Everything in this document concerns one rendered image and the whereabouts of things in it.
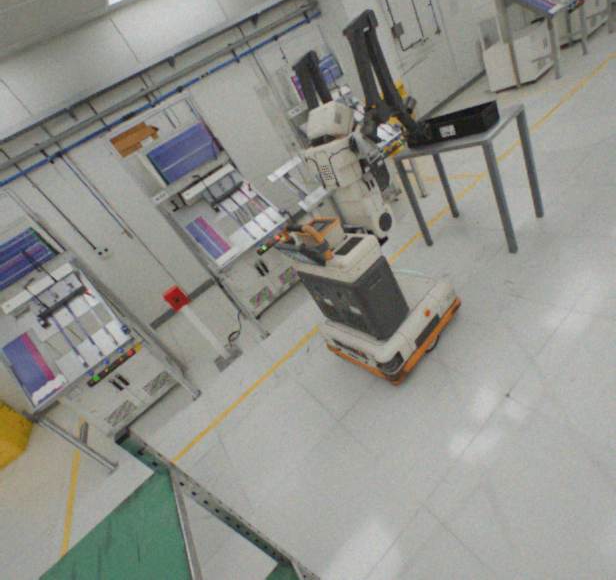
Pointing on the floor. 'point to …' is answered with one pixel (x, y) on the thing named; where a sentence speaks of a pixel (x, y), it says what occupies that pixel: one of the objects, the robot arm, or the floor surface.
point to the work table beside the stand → (487, 167)
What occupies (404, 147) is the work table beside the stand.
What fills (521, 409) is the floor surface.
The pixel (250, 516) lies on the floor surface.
